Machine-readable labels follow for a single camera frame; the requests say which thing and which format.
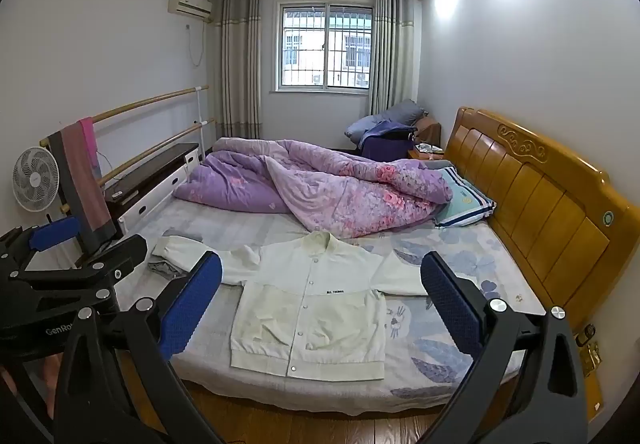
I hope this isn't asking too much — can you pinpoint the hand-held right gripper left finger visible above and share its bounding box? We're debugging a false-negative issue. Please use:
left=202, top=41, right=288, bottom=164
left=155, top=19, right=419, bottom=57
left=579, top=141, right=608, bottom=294
left=52, top=249, right=226, bottom=444

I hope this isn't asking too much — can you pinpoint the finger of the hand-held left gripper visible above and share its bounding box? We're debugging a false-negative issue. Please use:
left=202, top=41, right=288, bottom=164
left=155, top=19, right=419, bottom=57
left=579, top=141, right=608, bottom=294
left=10, top=234, right=148, bottom=305
left=0, top=217, right=81, bottom=275

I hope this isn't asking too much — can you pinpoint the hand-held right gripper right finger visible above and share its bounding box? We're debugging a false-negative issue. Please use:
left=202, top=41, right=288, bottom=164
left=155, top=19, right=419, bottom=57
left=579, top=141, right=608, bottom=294
left=410, top=251, right=590, bottom=444

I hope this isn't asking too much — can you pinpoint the white button-up jacket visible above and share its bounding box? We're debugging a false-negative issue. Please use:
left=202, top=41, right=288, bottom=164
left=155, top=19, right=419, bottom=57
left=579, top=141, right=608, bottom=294
left=150, top=231, right=431, bottom=382

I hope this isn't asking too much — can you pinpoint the grey garment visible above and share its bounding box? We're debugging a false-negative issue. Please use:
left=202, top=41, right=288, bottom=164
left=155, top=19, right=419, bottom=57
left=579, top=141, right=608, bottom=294
left=147, top=227, right=203, bottom=281

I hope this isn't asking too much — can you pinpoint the grey and pink towel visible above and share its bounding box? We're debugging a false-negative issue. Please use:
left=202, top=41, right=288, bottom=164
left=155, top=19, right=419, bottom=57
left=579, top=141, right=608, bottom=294
left=47, top=117, right=118, bottom=255

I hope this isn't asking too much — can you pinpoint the white standing fan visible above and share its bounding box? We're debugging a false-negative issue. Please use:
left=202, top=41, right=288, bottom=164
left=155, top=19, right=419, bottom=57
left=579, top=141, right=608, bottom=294
left=12, top=147, right=62, bottom=225

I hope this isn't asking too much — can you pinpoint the bed with patterned sheet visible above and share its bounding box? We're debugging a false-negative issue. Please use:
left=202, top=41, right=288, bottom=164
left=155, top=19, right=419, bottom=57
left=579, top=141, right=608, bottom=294
left=117, top=197, right=548, bottom=417

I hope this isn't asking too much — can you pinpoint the dark and white cabinet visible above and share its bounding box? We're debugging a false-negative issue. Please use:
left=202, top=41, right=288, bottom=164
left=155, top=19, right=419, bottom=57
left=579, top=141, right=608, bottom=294
left=102, top=143, right=201, bottom=237

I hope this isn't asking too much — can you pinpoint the bright pink cloth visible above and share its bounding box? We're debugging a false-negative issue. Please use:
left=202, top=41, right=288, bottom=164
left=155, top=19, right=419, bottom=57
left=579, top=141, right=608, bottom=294
left=80, top=117, right=103, bottom=180

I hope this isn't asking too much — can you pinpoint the striped pillow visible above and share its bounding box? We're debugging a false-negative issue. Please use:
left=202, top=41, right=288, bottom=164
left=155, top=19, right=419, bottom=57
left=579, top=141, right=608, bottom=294
left=432, top=167, right=498, bottom=229

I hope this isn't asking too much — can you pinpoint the wooden headboard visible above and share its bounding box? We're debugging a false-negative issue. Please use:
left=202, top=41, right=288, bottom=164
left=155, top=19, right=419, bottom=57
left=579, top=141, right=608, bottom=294
left=444, top=107, right=626, bottom=330

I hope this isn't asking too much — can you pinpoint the wooden nightstand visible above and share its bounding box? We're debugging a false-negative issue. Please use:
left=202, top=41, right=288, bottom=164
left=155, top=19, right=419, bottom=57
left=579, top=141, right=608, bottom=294
left=574, top=321, right=606, bottom=425
left=407, top=144, right=446, bottom=160

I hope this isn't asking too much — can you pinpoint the purple floral quilt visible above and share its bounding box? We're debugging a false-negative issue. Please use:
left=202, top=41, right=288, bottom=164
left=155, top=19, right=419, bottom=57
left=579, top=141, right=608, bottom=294
left=172, top=137, right=455, bottom=240

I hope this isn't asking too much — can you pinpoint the purple bag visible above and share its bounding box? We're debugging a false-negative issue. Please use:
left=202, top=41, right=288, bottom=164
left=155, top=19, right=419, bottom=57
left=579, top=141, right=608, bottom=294
left=360, top=121, right=416, bottom=160

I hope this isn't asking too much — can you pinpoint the brown armchair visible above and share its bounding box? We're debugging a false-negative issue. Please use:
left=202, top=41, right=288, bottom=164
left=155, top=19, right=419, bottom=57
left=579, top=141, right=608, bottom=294
left=415, top=117, right=442, bottom=147

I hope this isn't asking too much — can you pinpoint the grey pillow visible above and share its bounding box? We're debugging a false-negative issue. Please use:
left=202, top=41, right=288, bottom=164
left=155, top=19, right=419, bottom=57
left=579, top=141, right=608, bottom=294
left=372, top=99, right=431, bottom=130

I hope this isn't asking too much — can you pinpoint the light blue pillow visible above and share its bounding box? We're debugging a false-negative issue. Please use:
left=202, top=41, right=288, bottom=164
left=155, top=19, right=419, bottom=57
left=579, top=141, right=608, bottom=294
left=345, top=117, right=381, bottom=141

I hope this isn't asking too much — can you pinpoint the grey striped curtain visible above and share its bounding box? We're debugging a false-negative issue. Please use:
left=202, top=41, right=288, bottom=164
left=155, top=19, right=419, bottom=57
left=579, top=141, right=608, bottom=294
left=365, top=0, right=416, bottom=117
left=207, top=0, right=264, bottom=145

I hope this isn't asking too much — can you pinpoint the barred window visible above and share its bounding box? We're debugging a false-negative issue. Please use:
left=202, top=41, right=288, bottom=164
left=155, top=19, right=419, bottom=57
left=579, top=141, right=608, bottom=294
left=270, top=0, right=376, bottom=95

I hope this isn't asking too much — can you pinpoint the wooden wall rail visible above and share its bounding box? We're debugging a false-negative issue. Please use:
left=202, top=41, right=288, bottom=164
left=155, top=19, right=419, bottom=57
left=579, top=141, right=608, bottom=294
left=60, top=119, right=215, bottom=212
left=40, top=85, right=208, bottom=147

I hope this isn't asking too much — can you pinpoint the white rail post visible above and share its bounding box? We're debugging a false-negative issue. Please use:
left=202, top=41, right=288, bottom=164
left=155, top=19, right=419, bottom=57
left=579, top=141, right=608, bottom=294
left=196, top=84, right=209, bottom=160

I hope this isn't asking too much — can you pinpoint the air conditioner cord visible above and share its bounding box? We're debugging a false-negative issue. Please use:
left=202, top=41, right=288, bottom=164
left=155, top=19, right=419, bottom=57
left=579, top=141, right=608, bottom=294
left=185, top=19, right=207, bottom=68

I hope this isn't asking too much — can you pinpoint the wall air conditioner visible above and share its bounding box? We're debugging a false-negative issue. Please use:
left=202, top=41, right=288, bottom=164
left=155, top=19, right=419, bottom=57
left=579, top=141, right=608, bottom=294
left=167, top=0, right=213, bottom=21

